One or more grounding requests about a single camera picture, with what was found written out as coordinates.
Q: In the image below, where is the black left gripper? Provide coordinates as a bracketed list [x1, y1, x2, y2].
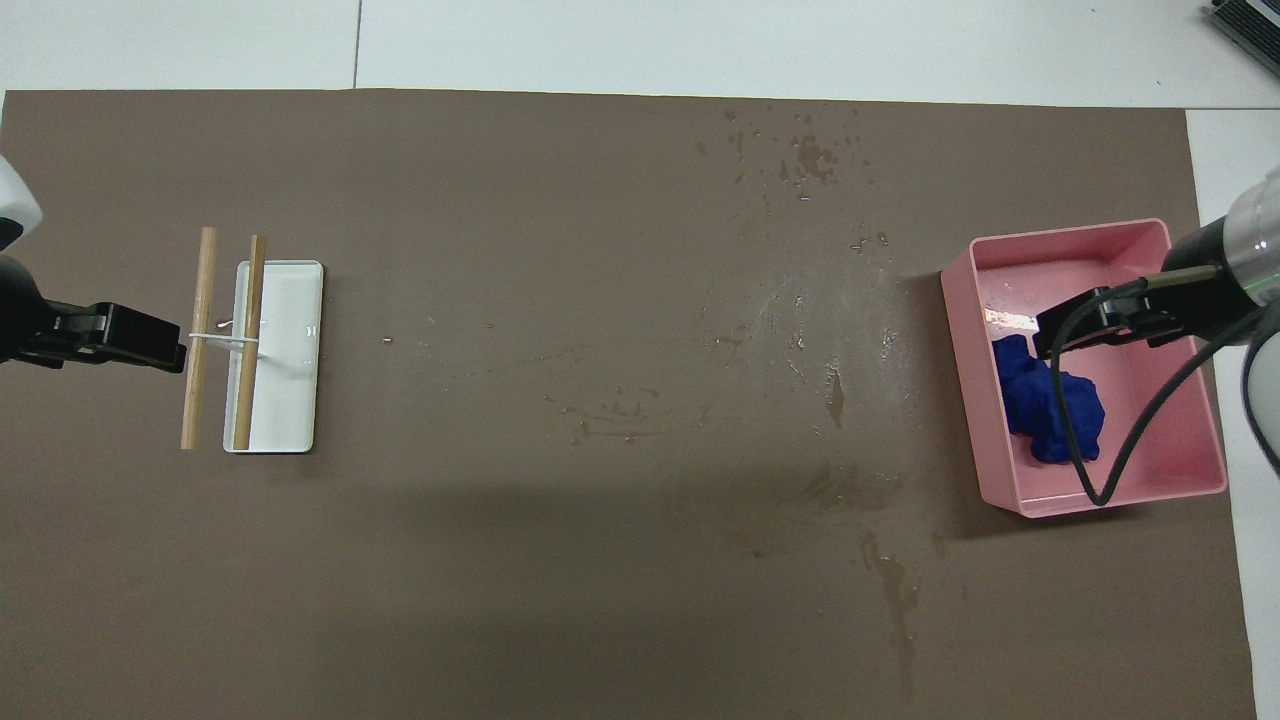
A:
[0, 255, 189, 374]

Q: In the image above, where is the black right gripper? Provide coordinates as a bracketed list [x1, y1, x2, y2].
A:
[1035, 214, 1253, 361]

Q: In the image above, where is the blue towel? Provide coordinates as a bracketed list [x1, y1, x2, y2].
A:
[992, 335, 1106, 464]

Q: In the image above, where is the pink plastic bin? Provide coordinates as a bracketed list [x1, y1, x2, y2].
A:
[940, 218, 1229, 519]

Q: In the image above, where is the white rectangular tray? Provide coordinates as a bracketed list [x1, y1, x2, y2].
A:
[222, 260, 325, 455]

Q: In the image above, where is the dark grey device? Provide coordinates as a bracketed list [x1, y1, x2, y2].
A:
[1205, 0, 1280, 51]

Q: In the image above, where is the brown table mat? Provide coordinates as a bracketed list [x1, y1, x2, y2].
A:
[0, 88, 1259, 720]

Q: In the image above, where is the white rod bracket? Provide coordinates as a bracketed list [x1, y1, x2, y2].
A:
[188, 320, 263, 351]

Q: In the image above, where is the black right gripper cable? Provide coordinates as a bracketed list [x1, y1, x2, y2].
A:
[1050, 265, 1276, 507]

